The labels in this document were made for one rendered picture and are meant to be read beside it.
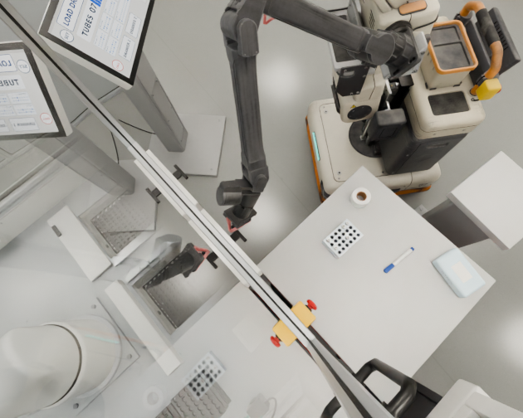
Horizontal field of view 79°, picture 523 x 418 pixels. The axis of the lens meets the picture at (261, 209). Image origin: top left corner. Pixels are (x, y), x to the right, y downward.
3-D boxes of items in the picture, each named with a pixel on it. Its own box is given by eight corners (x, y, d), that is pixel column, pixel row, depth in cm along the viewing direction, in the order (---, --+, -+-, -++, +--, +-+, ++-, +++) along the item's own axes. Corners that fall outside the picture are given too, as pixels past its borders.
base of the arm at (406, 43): (422, 60, 86) (410, 26, 90) (405, 50, 82) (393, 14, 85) (394, 80, 93) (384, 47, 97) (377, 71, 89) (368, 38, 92)
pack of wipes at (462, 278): (430, 262, 114) (436, 260, 110) (451, 248, 115) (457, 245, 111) (458, 298, 110) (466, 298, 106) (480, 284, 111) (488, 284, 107)
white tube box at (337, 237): (344, 221, 120) (347, 218, 117) (361, 237, 118) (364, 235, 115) (321, 242, 119) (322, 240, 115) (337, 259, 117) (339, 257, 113)
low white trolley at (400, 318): (332, 216, 199) (362, 165, 127) (411, 289, 184) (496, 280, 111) (266, 280, 190) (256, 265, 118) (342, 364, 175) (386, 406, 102)
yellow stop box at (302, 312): (300, 298, 106) (301, 298, 99) (315, 315, 104) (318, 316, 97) (289, 309, 105) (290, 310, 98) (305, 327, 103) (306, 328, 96)
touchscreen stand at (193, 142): (226, 118, 224) (183, -24, 127) (217, 177, 212) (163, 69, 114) (158, 114, 229) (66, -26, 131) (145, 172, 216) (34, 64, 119)
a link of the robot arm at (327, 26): (251, -40, 58) (232, -40, 65) (232, 41, 64) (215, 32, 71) (400, 37, 82) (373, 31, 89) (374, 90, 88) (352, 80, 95)
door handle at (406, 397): (369, 351, 53) (413, 375, 35) (380, 363, 53) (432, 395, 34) (349, 372, 53) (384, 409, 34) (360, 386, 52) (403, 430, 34)
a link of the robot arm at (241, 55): (260, 17, 64) (239, 10, 71) (234, 21, 62) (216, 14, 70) (272, 187, 92) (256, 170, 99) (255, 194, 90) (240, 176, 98)
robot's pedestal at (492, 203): (420, 204, 198) (501, 147, 125) (457, 241, 190) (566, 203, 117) (384, 233, 194) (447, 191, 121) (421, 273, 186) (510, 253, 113)
